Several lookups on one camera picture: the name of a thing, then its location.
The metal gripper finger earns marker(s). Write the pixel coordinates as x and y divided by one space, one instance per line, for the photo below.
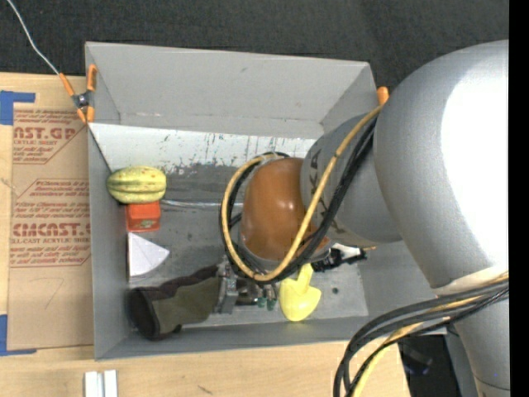
224 272
226 300

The yellow toy shovel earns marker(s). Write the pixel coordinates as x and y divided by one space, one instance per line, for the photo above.
297 300

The olive and brown glove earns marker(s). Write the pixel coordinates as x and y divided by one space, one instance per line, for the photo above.
177 302

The white paper wedge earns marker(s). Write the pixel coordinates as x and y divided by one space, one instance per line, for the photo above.
142 254

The small orange box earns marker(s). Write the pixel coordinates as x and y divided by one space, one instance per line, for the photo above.
142 216

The green and yellow toy squash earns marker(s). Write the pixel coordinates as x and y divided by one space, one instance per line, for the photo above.
136 184

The brown cardboard board red print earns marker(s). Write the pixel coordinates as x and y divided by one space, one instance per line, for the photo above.
45 296

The grey metal bin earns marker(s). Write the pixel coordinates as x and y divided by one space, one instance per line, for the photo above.
198 89

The black cylinder on white bracket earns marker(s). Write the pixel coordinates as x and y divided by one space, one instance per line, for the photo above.
345 254

